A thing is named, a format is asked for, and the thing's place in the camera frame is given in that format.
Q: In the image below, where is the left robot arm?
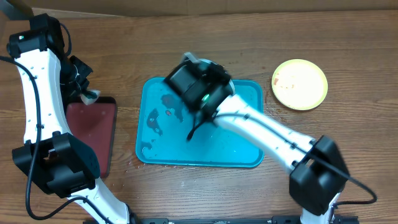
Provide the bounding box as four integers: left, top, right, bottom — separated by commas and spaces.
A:
4, 14, 135, 223

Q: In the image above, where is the black tray with red water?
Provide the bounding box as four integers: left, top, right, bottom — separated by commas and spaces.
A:
66, 96, 118, 178

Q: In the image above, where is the green scrubbing sponge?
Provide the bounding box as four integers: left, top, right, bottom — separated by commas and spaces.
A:
80, 90, 101, 105

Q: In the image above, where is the blue plastic tray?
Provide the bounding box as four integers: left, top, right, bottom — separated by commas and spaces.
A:
136, 78, 264, 168

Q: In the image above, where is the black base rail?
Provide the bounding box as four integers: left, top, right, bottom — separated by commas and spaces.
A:
133, 214, 360, 224

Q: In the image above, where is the cardboard box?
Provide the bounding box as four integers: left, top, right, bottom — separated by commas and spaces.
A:
1, 0, 397, 19

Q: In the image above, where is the green rimmed plate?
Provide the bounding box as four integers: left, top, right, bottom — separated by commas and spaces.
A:
271, 59, 328, 111

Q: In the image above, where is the light blue rimmed plate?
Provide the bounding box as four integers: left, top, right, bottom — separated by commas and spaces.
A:
192, 58, 235, 95

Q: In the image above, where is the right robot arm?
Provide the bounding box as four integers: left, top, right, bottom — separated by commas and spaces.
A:
164, 58, 348, 223

